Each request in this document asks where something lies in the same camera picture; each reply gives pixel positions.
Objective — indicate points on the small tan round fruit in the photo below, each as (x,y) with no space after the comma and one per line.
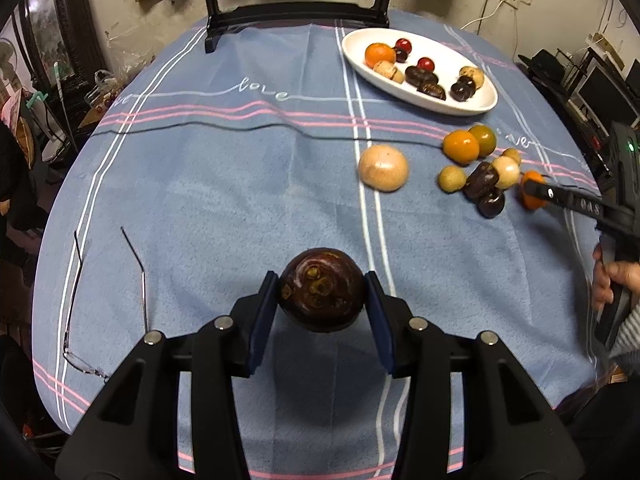
(512,154)

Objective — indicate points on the large tan round fruit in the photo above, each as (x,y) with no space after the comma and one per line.
(383,167)

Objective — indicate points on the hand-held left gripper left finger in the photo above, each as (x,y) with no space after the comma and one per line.
(262,315)

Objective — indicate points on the large orange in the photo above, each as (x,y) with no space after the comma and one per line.
(460,146)

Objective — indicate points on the person's right hand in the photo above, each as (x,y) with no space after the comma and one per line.
(602,282)

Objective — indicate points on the black hat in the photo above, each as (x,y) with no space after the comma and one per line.
(547,62)

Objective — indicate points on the black computer monitor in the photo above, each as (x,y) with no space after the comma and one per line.
(600,92)

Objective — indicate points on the dark purple mangosteen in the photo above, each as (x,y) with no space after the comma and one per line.
(320,287)

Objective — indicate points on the tan walnut-like fruit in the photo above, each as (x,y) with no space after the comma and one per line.
(383,68)

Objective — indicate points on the small orange mandarin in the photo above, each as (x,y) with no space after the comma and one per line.
(379,54)
(534,202)

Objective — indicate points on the red cherry fruit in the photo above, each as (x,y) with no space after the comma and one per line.
(403,44)
(425,63)

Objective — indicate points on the blue striped tablecloth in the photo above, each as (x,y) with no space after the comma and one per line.
(225,170)

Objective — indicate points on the pale yellow round fruit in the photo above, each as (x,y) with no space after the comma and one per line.
(506,171)

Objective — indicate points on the dark brown flat fruit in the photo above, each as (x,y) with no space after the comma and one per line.
(421,76)

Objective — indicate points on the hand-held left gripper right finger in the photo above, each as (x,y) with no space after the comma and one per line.
(381,325)

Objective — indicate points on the dark purple fruit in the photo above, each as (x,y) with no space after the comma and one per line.
(480,180)
(433,91)
(466,80)
(491,204)
(462,92)
(401,56)

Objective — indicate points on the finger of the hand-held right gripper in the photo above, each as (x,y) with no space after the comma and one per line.
(565,201)

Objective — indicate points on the white oval plate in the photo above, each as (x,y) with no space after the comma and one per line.
(360,60)

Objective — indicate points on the person's right forearm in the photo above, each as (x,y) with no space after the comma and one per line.
(627,342)

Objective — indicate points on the pale tan round fruit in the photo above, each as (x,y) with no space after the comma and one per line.
(476,74)

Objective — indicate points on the green-brown round fruit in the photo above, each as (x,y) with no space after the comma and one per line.
(485,137)

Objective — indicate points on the person's dark clothing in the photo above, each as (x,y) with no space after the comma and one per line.
(600,425)

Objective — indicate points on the tan longan fruit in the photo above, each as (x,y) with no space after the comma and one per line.
(451,179)

